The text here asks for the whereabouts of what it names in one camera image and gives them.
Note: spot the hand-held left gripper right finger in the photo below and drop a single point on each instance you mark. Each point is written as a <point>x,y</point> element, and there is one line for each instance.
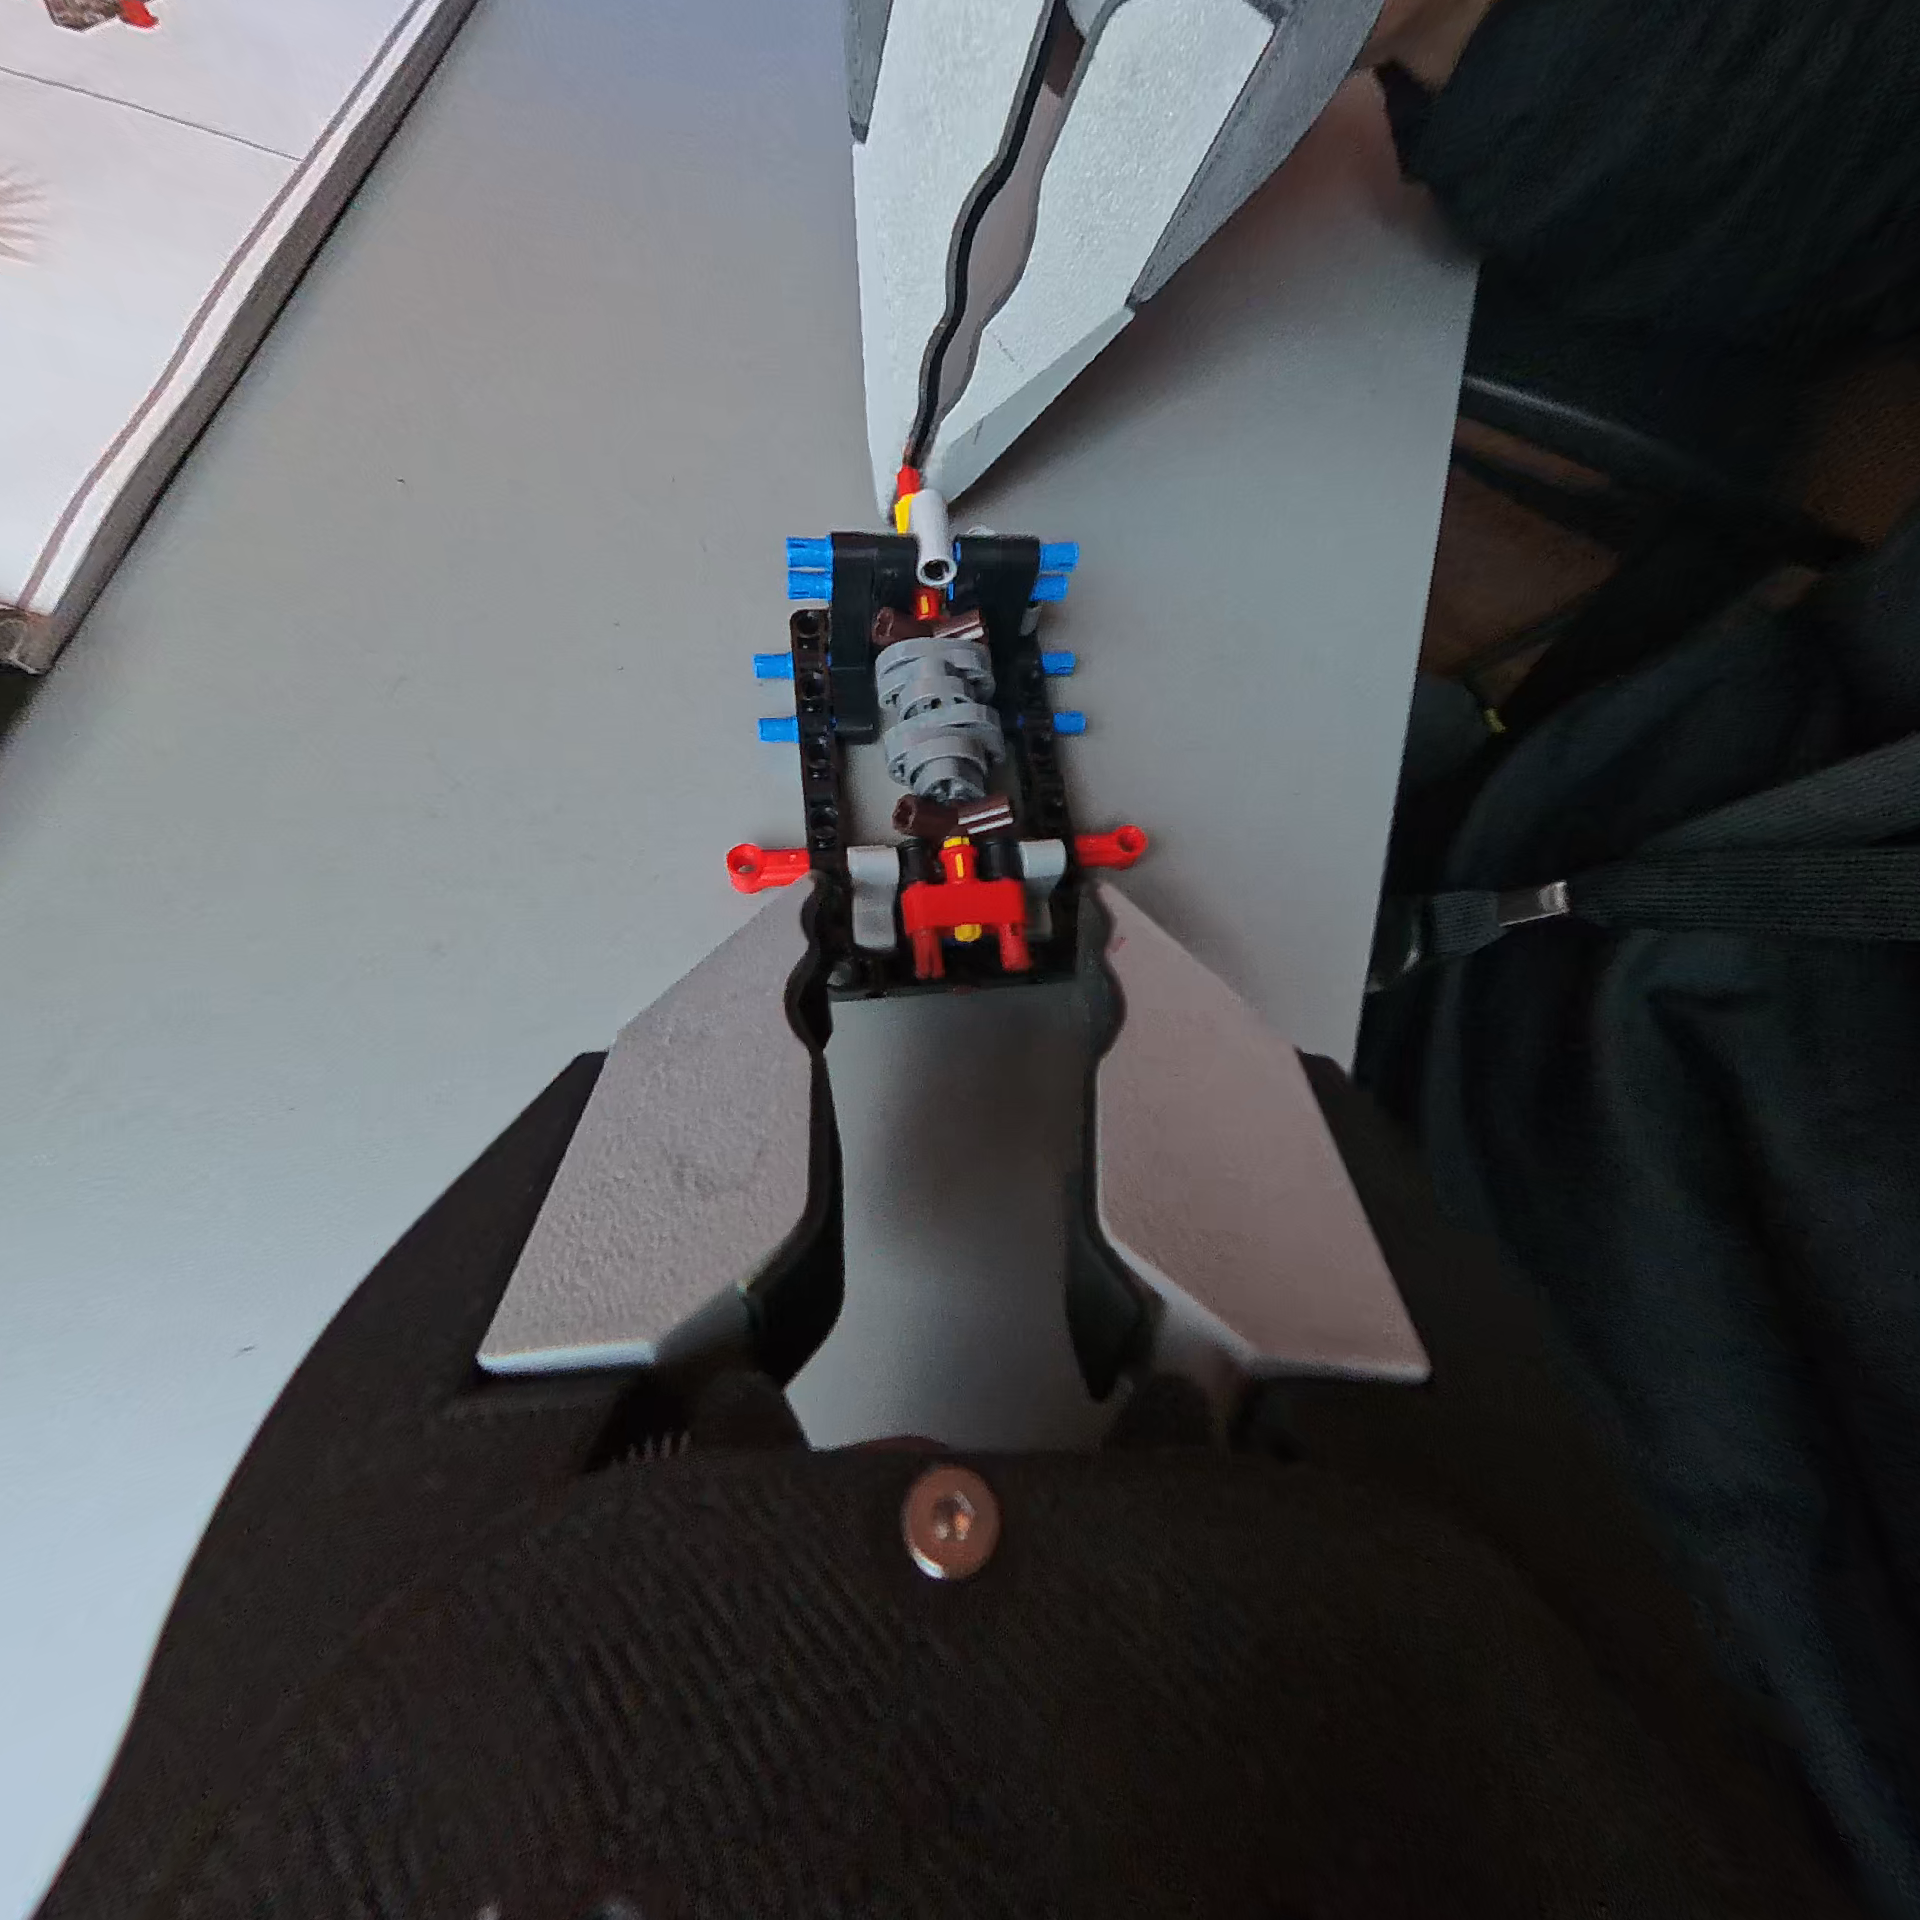
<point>1245,1200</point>

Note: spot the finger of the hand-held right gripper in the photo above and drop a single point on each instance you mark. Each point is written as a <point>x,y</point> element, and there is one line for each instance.
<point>1141,164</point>
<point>915,181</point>

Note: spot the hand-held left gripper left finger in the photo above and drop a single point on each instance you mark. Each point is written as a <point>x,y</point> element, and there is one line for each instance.
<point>661,1200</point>

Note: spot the black lego frame assembly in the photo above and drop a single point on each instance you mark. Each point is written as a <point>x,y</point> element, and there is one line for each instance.
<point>819,750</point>

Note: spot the lego instruction booklet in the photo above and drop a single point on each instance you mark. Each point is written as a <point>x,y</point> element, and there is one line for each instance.
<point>150,224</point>

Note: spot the black chair frame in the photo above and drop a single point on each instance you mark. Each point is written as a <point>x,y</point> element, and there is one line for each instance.
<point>1635,457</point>

